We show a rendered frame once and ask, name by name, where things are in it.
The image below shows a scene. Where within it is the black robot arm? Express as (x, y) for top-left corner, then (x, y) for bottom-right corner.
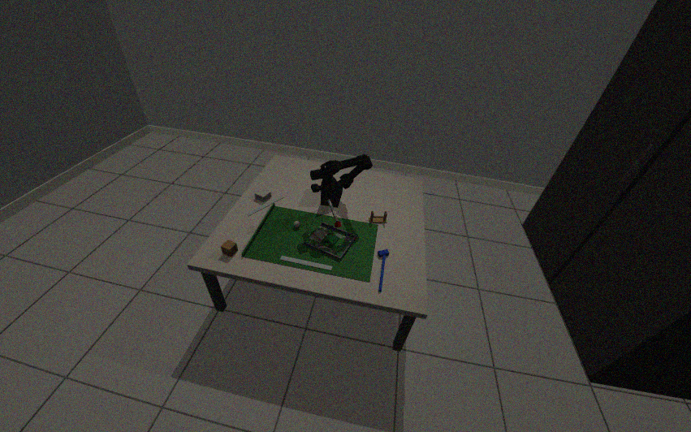
(310, 154), (373, 194)

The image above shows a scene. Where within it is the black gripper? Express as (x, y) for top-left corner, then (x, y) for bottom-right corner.
(311, 178), (342, 198)

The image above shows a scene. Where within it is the small brown cube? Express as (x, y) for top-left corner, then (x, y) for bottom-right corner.
(221, 240), (238, 257)

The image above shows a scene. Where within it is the blue golf putter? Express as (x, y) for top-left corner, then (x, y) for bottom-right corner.
(378, 249), (389, 292)

